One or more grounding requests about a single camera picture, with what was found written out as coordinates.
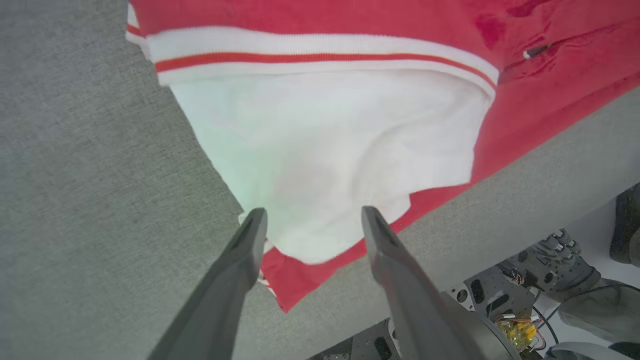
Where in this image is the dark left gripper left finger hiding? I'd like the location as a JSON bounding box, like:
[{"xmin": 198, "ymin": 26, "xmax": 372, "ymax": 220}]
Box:
[{"xmin": 147, "ymin": 207, "xmax": 269, "ymax": 360}]

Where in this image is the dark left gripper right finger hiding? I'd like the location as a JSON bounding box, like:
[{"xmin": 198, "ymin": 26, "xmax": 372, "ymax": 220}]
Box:
[{"xmin": 361, "ymin": 206, "xmax": 521, "ymax": 360}]

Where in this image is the red and white shirt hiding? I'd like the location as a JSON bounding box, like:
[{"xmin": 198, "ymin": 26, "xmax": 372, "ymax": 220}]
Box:
[{"xmin": 125, "ymin": 0, "xmax": 640, "ymax": 313}]

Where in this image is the grey fabric sofa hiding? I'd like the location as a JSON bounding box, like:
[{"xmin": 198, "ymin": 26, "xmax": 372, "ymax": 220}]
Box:
[{"xmin": 0, "ymin": 0, "xmax": 640, "ymax": 360}]

